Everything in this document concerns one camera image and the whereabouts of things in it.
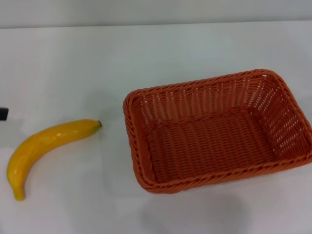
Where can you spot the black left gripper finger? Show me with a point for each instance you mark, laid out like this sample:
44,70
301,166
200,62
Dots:
3,114

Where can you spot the yellow plastic banana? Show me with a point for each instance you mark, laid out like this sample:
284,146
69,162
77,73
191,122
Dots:
44,142

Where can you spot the orange woven plastic basket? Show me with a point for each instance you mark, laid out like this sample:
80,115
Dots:
214,141

